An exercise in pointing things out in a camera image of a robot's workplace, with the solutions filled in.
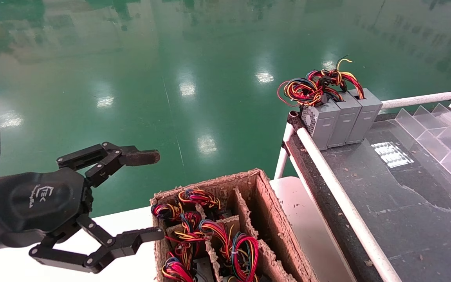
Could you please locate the power supply green red coil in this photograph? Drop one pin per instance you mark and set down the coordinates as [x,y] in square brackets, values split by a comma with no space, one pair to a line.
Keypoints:
[245,239]

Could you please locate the brown cardboard divider box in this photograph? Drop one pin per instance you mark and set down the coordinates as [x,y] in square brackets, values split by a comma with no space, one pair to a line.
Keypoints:
[264,196]

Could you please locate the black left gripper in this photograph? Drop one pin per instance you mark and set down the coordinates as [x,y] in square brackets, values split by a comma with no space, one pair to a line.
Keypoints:
[41,203]

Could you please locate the short white rail tube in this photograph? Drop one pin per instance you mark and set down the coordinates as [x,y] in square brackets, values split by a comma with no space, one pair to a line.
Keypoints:
[417,100]

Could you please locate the clear acrylic divider tray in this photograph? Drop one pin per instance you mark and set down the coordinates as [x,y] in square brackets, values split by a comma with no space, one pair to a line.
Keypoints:
[437,137]

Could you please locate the black tube joint connector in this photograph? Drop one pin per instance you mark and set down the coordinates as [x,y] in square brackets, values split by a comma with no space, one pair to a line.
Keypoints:
[295,119]

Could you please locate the grey power supply vented side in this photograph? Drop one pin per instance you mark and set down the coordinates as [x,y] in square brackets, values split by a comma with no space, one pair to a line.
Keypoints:
[321,125]

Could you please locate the white frame leg tube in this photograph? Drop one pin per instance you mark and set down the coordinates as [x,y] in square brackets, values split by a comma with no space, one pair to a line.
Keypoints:
[281,164]

